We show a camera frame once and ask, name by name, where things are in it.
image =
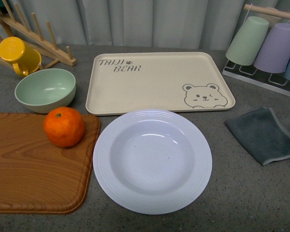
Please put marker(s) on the grey folded cloth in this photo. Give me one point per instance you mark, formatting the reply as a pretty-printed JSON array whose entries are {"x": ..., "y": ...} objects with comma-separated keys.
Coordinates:
[{"x": 261, "y": 134}]

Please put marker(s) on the orange mandarin fruit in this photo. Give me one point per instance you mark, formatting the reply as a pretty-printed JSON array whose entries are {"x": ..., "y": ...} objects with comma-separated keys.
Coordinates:
[{"x": 64, "y": 126}]

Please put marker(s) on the wooden cutting board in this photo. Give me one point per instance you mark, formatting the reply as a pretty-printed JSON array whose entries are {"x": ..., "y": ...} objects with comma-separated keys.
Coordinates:
[{"x": 37, "y": 177}]

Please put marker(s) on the purple plastic cup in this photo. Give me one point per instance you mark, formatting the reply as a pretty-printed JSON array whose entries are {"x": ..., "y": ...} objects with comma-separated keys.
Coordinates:
[{"x": 274, "y": 53}]

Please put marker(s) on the green plastic cup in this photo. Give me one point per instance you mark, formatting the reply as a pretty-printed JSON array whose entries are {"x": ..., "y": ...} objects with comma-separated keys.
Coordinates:
[{"x": 248, "y": 41}]

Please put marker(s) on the light green bowl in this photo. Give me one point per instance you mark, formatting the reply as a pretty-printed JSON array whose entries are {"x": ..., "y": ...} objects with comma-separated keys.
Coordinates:
[{"x": 45, "y": 90}]

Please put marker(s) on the wooden dish rack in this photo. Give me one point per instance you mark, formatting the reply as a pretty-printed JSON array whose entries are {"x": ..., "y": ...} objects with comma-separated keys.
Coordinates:
[{"x": 14, "y": 21}]

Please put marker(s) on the white ridged plate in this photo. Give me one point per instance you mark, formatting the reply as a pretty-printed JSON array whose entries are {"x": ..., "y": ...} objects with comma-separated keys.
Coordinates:
[{"x": 152, "y": 161}]

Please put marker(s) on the yellow mug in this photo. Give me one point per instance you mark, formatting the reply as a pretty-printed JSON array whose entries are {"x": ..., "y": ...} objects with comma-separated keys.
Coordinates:
[{"x": 23, "y": 58}]

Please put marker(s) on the beige bear tray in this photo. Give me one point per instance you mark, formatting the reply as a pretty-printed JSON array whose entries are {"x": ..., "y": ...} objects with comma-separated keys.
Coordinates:
[{"x": 173, "y": 81}]

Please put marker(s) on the white cup drying rack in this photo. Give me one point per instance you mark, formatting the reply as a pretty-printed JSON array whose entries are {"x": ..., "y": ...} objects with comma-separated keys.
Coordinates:
[{"x": 272, "y": 81}]

